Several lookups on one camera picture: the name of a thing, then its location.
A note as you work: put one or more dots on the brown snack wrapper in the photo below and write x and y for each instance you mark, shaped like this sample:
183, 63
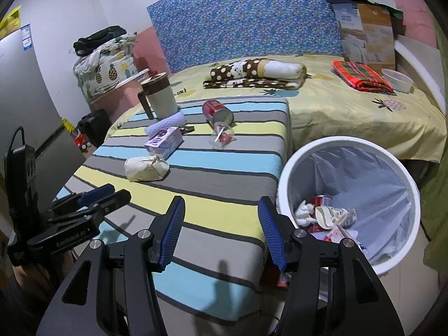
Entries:
187, 129

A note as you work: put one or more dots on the striped table cloth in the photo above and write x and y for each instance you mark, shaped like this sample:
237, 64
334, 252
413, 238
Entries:
212, 285

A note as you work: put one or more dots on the bedding cardboard box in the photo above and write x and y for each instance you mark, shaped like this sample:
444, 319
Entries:
368, 31

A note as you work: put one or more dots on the pink storage box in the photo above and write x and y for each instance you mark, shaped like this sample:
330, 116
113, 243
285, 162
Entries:
122, 97

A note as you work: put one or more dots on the purple small carton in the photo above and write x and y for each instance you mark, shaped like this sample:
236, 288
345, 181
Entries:
165, 142

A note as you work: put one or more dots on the white round trash bin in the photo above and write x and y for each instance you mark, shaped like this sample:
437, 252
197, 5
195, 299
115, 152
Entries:
282, 198

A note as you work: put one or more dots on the red soda can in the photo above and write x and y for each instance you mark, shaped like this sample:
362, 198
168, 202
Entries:
321, 200

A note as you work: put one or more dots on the brown polka dot blanket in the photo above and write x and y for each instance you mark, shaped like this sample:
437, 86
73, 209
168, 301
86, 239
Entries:
257, 73

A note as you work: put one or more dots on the grey refrigerator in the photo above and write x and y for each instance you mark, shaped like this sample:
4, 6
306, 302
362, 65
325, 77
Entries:
25, 101

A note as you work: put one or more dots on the patterned paper cup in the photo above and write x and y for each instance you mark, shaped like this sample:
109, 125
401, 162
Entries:
327, 217

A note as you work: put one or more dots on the black bag on floor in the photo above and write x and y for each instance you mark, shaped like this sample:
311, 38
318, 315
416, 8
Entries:
95, 126

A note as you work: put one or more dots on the red cartoon can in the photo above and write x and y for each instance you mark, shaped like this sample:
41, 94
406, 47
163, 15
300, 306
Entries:
215, 112

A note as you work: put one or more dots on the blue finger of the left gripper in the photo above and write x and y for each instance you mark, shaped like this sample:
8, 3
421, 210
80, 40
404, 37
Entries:
90, 218
93, 196

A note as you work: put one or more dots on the green curtain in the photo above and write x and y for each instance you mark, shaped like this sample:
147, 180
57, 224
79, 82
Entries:
434, 215

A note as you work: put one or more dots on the red plaid folded cloth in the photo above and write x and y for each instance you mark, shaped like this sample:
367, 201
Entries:
361, 77

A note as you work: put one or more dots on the blue patterned headboard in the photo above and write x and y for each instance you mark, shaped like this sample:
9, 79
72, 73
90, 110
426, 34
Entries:
194, 32

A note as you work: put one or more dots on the brown white mug tumbler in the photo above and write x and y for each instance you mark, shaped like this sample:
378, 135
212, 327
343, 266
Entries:
157, 97

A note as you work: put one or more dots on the beige paper bag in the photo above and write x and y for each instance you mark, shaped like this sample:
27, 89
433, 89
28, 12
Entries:
150, 168

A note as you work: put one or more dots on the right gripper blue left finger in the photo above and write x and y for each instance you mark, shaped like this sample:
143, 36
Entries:
166, 230

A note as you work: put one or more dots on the pink milk carton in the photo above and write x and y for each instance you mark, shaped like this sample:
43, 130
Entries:
335, 235

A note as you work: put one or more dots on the grey trash bag liner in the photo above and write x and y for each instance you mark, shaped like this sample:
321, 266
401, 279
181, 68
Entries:
357, 179

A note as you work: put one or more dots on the person left hand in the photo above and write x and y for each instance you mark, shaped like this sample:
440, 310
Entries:
44, 279

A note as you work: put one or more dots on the clear plastic cup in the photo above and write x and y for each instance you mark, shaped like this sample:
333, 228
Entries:
222, 135

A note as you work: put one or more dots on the white plastic bowl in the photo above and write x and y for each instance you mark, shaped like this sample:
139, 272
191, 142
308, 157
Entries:
398, 81

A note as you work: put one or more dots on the yellow bed sheet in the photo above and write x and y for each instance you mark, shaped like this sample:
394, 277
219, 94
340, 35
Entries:
406, 124

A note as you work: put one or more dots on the white tissue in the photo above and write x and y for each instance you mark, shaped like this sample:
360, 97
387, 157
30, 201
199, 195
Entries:
304, 214

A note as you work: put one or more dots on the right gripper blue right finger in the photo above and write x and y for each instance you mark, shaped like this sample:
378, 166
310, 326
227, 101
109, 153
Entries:
277, 230

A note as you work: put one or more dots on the pineapple print bedding pile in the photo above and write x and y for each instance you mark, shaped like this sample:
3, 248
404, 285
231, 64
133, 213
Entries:
106, 66

